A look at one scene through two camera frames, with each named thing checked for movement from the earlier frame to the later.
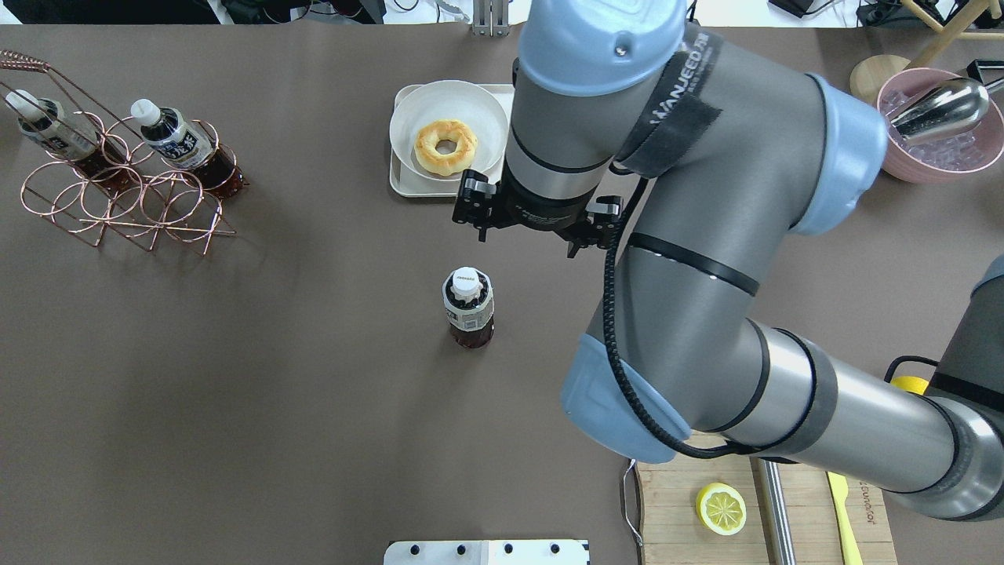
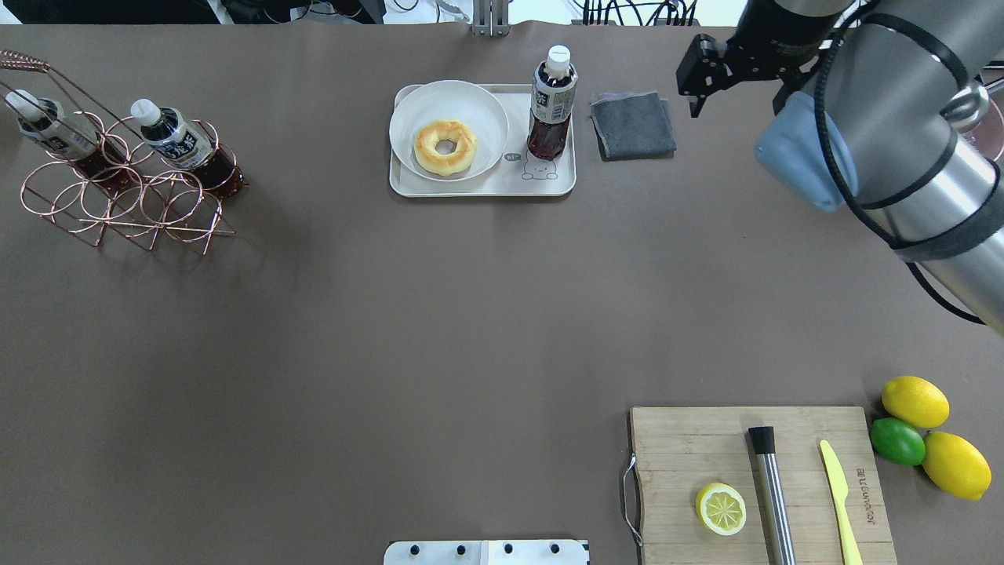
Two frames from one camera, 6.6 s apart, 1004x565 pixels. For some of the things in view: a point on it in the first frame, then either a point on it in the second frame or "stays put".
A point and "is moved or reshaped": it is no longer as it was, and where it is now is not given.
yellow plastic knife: x=848 y=540 stays put
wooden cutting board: x=672 y=534 stays put
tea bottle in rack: x=181 y=143 stays put
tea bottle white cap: x=466 y=286 is moved or reshaped
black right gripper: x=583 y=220 → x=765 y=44
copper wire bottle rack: x=107 y=178 stays put
